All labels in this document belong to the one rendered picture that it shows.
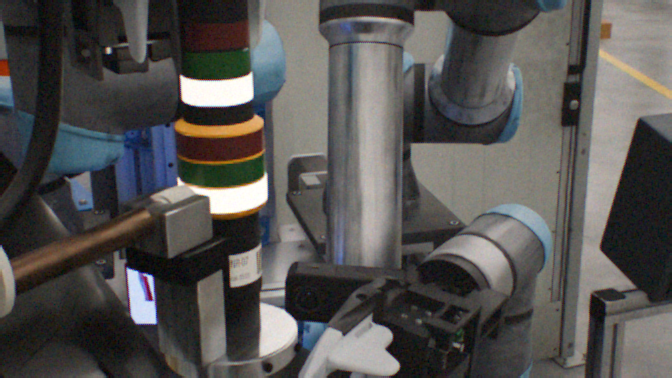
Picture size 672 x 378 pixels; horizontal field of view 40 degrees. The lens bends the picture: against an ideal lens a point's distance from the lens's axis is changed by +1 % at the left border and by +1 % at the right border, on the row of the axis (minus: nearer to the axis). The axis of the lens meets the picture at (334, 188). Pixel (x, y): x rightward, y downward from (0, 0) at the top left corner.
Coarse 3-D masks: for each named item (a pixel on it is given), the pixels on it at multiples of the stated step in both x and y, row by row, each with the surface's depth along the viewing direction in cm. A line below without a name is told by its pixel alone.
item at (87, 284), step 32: (0, 160) 48; (0, 192) 46; (32, 224) 46; (32, 288) 43; (64, 288) 44; (96, 288) 45; (0, 320) 41; (32, 320) 42; (64, 320) 43; (96, 320) 44; (128, 320) 45; (0, 352) 40; (32, 352) 41; (64, 352) 42; (96, 352) 43; (128, 352) 44
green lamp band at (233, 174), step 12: (264, 156) 45; (180, 168) 44; (192, 168) 43; (204, 168) 43; (216, 168) 43; (228, 168) 43; (240, 168) 43; (252, 168) 44; (264, 168) 45; (192, 180) 44; (204, 180) 43; (216, 180) 43; (228, 180) 43; (240, 180) 44; (252, 180) 44
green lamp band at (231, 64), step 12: (192, 60) 42; (204, 60) 42; (216, 60) 42; (228, 60) 42; (240, 60) 43; (192, 72) 42; (204, 72) 42; (216, 72) 42; (228, 72) 42; (240, 72) 43
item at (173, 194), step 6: (174, 186) 43; (180, 186) 43; (186, 186) 43; (162, 192) 42; (168, 192) 42; (174, 192) 42; (180, 192) 43; (186, 192) 43; (192, 192) 43; (156, 198) 42; (162, 198) 42; (168, 198) 42; (174, 198) 42; (180, 198) 42
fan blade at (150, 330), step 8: (144, 328) 73; (152, 328) 74; (152, 336) 72; (152, 344) 70; (160, 352) 69; (304, 352) 75; (296, 360) 71; (304, 360) 72; (168, 368) 66; (288, 368) 68; (296, 368) 69; (176, 376) 65; (272, 376) 66; (280, 376) 66; (288, 376) 66; (296, 376) 67
